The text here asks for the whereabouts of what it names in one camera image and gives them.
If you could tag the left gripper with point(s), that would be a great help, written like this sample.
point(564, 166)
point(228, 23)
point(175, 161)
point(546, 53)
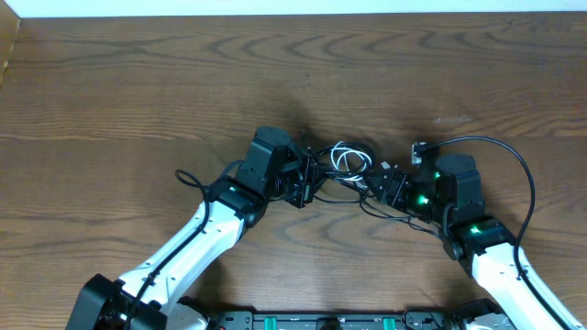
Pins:
point(314, 170)

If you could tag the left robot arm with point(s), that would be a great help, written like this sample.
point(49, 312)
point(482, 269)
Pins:
point(275, 168)

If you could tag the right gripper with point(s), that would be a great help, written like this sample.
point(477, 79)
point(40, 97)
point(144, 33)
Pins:
point(395, 188)

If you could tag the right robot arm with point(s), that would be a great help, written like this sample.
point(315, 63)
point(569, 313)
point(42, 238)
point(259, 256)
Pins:
point(447, 191)

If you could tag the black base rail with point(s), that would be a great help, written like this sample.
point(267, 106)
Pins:
point(481, 314)

